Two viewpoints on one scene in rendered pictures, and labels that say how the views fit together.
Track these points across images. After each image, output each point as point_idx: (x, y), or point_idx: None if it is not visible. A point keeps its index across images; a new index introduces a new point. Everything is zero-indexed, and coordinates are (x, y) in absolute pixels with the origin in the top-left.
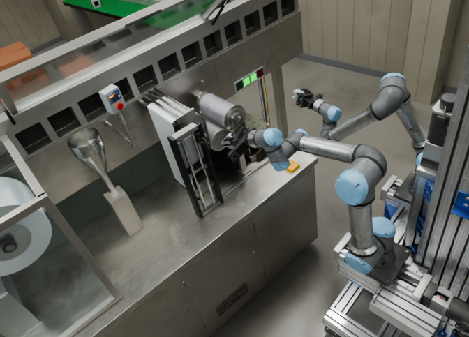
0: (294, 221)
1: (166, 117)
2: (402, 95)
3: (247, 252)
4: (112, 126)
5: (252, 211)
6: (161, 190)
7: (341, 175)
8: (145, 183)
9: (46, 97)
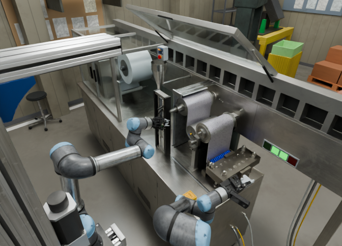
0: None
1: None
2: (160, 229)
3: (152, 190)
4: (183, 76)
5: (153, 171)
6: None
7: (67, 142)
8: None
9: (180, 42)
